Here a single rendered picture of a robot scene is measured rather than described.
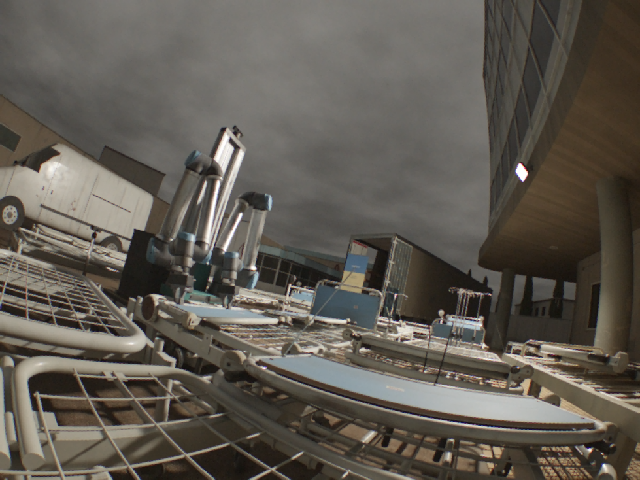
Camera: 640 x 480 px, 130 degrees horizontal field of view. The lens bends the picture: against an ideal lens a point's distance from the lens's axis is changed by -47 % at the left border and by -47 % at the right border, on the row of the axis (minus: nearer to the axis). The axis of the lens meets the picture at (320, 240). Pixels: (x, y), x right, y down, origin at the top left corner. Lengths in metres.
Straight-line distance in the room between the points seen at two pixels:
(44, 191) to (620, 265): 11.18
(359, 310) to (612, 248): 3.94
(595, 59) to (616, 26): 0.48
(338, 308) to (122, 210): 7.44
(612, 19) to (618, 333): 3.77
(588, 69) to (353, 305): 3.60
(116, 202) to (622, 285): 11.17
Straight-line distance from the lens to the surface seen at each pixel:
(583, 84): 3.69
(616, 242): 5.00
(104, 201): 8.73
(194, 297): 1.92
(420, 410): 0.50
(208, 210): 1.65
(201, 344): 1.10
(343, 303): 2.92
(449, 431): 0.45
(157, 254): 1.76
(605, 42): 3.40
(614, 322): 4.78
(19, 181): 7.88
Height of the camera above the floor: 0.72
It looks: 11 degrees up
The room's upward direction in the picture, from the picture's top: 14 degrees clockwise
